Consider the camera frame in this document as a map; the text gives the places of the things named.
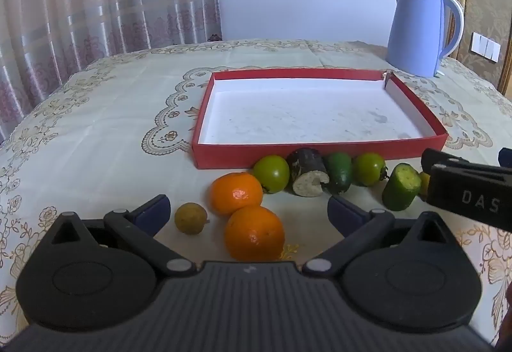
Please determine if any light blue electric kettle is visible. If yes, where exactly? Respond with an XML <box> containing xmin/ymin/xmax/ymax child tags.
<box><xmin>385</xmin><ymin>0</ymin><xmax>465</xmax><ymax>78</ymax></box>

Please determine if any green cucumber piece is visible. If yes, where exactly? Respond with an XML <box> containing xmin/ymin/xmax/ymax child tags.
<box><xmin>323</xmin><ymin>152</ymin><xmax>353</xmax><ymax>194</ymax></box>
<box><xmin>382</xmin><ymin>162</ymin><xmax>422</xmax><ymax>212</ymax></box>

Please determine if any white wall switch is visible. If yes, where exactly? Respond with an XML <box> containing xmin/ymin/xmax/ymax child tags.
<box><xmin>470</xmin><ymin>32</ymin><xmax>500</xmax><ymax>61</ymax></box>

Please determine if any small yellow round fruit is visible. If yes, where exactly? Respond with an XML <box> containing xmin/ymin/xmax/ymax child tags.
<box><xmin>174</xmin><ymin>202</ymin><xmax>210</xmax><ymax>235</ymax></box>
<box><xmin>418</xmin><ymin>172</ymin><xmax>432</xmax><ymax>201</ymax></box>

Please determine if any orange mandarin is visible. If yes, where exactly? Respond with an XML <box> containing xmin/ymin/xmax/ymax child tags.
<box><xmin>210</xmin><ymin>172</ymin><xmax>264</xmax><ymax>216</ymax></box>
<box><xmin>224</xmin><ymin>205</ymin><xmax>286</xmax><ymax>261</ymax></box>

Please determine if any dark eggplant chunk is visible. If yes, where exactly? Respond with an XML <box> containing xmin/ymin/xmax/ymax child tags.
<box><xmin>285</xmin><ymin>148</ymin><xmax>330</xmax><ymax>197</ymax></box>

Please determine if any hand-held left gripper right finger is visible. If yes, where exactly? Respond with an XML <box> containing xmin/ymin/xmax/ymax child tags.
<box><xmin>302</xmin><ymin>196</ymin><xmax>457</xmax><ymax>277</ymax></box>

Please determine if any red cardboard box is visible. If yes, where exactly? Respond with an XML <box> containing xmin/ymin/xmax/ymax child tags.
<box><xmin>191</xmin><ymin>69</ymin><xmax>449</xmax><ymax>169</ymax></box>

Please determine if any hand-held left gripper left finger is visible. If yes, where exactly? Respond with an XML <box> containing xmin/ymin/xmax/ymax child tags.
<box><xmin>50</xmin><ymin>194</ymin><xmax>197</xmax><ymax>278</ymax></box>

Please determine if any green round fruit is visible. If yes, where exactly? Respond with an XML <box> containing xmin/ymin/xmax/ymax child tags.
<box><xmin>252</xmin><ymin>155</ymin><xmax>290</xmax><ymax>193</ymax></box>
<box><xmin>352</xmin><ymin>152</ymin><xmax>388</xmax><ymax>187</ymax></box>

